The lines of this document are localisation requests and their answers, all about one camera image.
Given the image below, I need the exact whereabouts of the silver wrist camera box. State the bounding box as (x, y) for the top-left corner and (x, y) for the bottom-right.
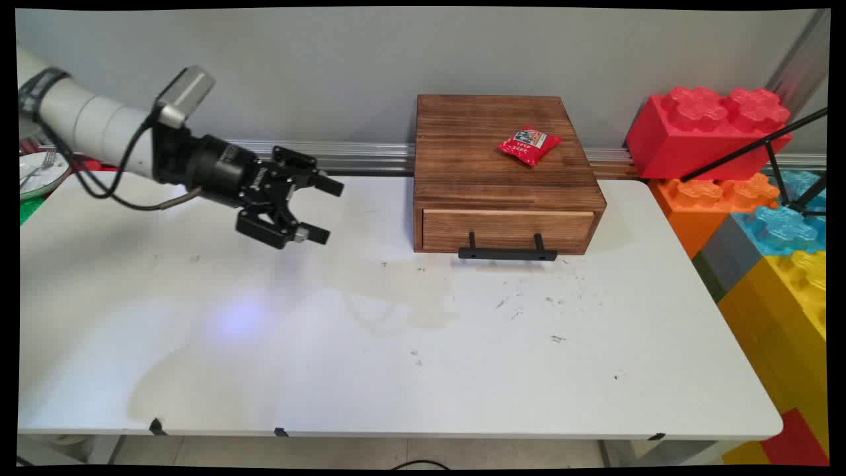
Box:
(155, 65), (217, 130)

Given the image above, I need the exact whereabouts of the silver fork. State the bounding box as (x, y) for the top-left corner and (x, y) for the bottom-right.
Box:
(22, 151), (58, 189)

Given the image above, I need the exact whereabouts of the small red toy brick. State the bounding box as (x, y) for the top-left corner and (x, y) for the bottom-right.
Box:
(760, 409), (830, 467)

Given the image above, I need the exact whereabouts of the brown wooden drawer cabinet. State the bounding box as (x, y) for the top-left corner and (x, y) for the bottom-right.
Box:
(413, 94), (607, 255)

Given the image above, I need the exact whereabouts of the blue toy brick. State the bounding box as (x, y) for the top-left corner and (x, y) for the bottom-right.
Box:
(730, 169), (827, 257)

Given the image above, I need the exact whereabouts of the white plate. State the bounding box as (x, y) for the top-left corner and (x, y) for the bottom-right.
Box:
(20, 151), (72, 199)

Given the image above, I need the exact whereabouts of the black velcro cable strap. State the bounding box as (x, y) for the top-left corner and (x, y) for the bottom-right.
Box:
(19, 68), (71, 121)

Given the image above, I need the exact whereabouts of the red snack packet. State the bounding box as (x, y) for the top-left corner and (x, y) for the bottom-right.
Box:
(497, 126), (562, 167)

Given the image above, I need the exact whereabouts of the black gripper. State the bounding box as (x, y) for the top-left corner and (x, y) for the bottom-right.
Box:
(185, 134), (345, 251)

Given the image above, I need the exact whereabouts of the grey toy brick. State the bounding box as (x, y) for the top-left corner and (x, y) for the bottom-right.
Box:
(692, 213), (764, 303)

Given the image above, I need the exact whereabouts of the horizontal aluminium rail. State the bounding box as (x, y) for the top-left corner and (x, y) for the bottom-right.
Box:
(36, 139), (827, 179)

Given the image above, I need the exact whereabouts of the orange toy brick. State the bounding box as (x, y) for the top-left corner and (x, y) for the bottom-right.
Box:
(648, 171), (781, 260)

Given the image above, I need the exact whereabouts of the green flat object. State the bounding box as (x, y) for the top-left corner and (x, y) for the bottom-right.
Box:
(20, 195), (47, 225)

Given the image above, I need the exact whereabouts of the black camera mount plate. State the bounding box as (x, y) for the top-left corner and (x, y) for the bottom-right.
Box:
(151, 122), (196, 186)

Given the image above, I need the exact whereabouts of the black tripod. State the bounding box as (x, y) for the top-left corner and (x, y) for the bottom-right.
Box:
(681, 106), (828, 216)

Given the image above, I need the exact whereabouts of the slanted aluminium profile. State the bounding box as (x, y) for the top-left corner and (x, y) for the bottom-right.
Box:
(767, 10), (830, 113)

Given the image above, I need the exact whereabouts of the black camera cable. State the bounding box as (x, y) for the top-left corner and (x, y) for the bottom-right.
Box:
(36, 109), (163, 199)

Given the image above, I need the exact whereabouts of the black cable with grey sleeve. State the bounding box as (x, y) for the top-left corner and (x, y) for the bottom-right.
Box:
(40, 112), (202, 212)

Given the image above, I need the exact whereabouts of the red flat object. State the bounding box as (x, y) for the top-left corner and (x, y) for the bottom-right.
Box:
(69, 155), (120, 174)

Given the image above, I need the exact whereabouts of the large red toy brick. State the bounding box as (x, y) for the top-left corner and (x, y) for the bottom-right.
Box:
(625, 86), (792, 180)

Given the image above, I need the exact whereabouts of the large yellow toy brick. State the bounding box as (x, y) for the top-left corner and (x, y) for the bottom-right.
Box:
(717, 250), (830, 457)

